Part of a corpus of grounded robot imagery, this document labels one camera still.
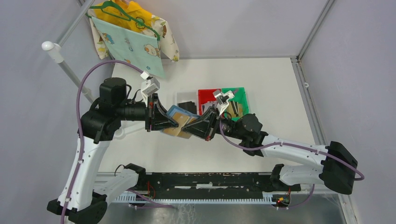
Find blue leather card holder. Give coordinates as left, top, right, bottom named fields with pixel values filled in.
left=159, top=105, right=200, bottom=140

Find mint cartoon cloth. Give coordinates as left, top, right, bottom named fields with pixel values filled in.
left=91, top=18, right=165, bottom=78

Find gold card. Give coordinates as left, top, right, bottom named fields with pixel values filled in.
left=172, top=112, right=191, bottom=128
left=163, top=127, right=191, bottom=139

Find yellow patterned child shirt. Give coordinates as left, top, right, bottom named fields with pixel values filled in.
left=90, top=0, right=180, bottom=62

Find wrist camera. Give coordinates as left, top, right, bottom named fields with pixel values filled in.
left=141, top=77, right=160, bottom=106
left=213, top=90, right=234, bottom=115

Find white plastic bin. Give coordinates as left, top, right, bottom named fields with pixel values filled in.
left=175, top=91, right=199, bottom=115

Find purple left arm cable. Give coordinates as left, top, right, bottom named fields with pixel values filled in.
left=60, top=60, right=146, bottom=224

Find green plastic bin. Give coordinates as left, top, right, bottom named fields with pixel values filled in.
left=221, top=87, right=249, bottom=121

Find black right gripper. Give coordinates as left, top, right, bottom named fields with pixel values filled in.
left=182, top=105, right=245, bottom=141

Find white toothed cable duct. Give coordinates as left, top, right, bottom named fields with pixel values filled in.
left=113, top=192, right=276, bottom=205

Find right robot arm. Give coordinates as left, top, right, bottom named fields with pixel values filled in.
left=182, top=108, right=365, bottom=195

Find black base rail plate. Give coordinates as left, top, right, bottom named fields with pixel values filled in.
left=133, top=172, right=301, bottom=199

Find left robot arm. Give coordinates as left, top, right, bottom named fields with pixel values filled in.
left=47, top=77, right=178, bottom=224

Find gold cards in green bin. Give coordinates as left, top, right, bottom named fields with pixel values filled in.
left=226, top=101, right=243, bottom=118

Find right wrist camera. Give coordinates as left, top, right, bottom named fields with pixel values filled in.
left=213, top=90, right=234, bottom=115

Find red plastic bin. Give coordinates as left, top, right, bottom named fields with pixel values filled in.
left=198, top=89, right=220, bottom=115

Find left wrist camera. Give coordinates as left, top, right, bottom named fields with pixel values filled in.
left=141, top=77, right=160, bottom=106

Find white clothes rack stand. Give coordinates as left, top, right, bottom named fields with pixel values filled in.
left=41, top=41, right=95, bottom=104

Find white magnetic stripe cards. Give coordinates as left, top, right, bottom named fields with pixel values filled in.
left=201, top=101, right=217, bottom=115

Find green clothes hanger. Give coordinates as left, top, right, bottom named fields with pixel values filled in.
left=89, top=0, right=161, bottom=42

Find black VIP cards stack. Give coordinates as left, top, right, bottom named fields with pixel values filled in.
left=177, top=101, right=197, bottom=114

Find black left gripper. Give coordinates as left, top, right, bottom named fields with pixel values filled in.
left=116, top=92, right=179, bottom=132

